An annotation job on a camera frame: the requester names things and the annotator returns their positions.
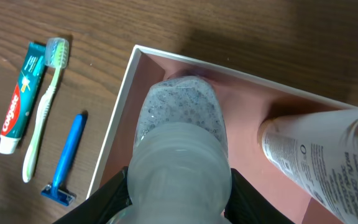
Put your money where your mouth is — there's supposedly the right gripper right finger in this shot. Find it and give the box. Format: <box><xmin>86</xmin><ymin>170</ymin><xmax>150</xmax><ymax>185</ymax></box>
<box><xmin>224</xmin><ymin>168</ymin><xmax>293</xmax><ymax>224</ymax></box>

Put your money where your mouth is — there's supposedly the blue disposable razor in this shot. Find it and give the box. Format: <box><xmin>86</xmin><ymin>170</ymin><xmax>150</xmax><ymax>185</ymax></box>
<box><xmin>41</xmin><ymin>113</ymin><xmax>88</xmax><ymax>207</ymax></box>

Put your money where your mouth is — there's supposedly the clear pump bottle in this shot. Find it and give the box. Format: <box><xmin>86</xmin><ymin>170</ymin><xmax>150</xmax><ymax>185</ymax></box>
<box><xmin>111</xmin><ymin>76</ymin><xmax>232</xmax><ymax>224</ymax></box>

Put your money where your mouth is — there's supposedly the white open cardboard box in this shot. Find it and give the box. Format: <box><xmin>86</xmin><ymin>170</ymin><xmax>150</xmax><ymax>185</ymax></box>
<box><xmin>88</xmin><ymin>45</ymin><xmax>349</xmax><ymax>223</ymax></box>

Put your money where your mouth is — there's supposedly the white lotion tube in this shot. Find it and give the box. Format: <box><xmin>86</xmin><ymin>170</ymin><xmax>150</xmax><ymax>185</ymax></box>
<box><xmin>257</xmin><ymin>108</ymin><xmax>358</xmax><ymax>223</ymax></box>

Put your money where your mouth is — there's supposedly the green white toothbrush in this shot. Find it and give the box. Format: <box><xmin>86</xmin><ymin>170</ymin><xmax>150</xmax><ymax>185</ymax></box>
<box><xmin>22</xmin><ymin>37</ymin><xmax>70</xmax><ymax>183</ymax></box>

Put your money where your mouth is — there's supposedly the Colgate toothpaste tube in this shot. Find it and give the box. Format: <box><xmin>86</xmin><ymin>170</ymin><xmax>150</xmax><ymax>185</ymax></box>
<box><xmin>0</xmin><ymin>42</ymin><xmax>46</xmax><ymax>154</ymax></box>

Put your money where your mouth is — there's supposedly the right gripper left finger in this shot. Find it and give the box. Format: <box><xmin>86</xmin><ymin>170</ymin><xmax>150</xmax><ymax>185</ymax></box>
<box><xmin>53</xmin><ymin>167</ymin><xmax>132</xmax><ymax>224</ymax></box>

